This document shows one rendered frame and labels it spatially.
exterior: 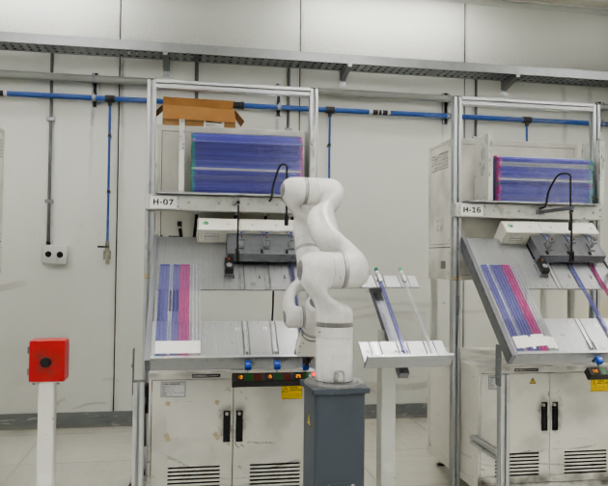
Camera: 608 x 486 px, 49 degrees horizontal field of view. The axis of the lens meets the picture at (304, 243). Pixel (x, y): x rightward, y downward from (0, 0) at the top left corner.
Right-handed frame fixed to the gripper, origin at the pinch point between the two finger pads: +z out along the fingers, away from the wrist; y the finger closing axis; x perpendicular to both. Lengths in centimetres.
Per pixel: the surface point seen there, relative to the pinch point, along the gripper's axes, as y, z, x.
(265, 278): -11.7, 2.7, 47.2
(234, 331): -26.6, 2.7, 17.1
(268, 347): -13.5, 2.7, 8.6
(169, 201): -53, -12, 81
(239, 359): -25.1, 1.7, 2.3
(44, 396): -97, 23, 3
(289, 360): -6.2, 2.7, 2.3
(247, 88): -19, -49, 120
